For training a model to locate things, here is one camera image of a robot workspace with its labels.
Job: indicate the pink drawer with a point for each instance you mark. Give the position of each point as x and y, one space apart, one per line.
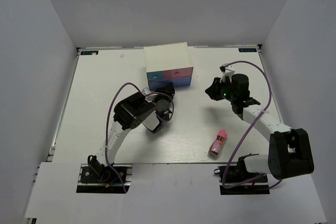
177 73

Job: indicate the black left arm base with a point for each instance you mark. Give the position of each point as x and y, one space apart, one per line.
90 183

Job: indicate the dark blue drawer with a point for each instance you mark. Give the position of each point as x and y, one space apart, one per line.
177 82

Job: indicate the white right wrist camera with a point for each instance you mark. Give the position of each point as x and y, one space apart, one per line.
227 71

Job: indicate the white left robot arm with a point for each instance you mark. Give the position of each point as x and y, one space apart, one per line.
150 109

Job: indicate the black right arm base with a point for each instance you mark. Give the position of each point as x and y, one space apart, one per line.
257 186

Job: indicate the light blue drawer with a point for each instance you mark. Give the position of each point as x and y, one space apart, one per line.
154 76

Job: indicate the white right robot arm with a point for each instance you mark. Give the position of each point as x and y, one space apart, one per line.
289 152

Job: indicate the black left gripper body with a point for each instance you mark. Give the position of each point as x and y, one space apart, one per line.
168 99

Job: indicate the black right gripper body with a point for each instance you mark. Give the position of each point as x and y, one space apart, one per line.
227 92

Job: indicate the pink capped clear tube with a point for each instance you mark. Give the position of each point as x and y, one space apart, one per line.
216 146

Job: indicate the white drawer cabinet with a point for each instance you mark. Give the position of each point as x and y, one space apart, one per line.
166 57

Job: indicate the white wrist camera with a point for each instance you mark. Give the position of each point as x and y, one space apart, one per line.
227 71
149 95

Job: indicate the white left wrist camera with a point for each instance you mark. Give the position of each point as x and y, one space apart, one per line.
149 95

